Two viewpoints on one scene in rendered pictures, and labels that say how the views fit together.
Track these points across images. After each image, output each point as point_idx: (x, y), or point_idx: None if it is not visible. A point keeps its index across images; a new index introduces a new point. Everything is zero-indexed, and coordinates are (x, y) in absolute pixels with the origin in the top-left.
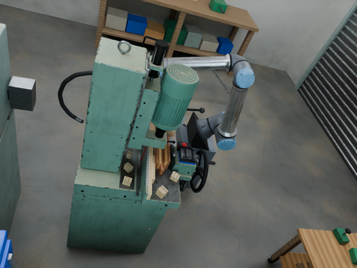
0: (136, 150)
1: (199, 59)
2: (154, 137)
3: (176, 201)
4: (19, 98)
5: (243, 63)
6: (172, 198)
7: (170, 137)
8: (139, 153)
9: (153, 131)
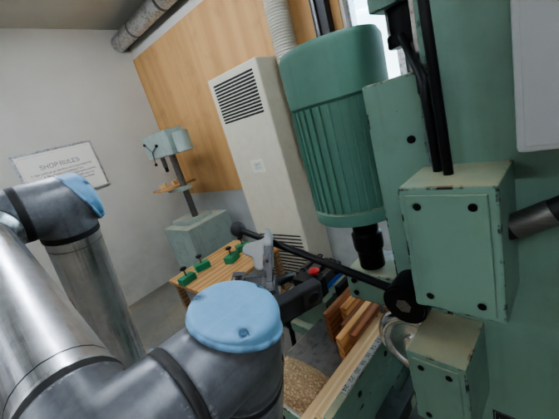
0: (412, 412)
1: (12, 260)
2: (389, 262)
3: (388, 252)
4: None
5: (24, 184)
6: (391, 255)
7: (300, 358)
8: (406, 387)
9: (382, 275)
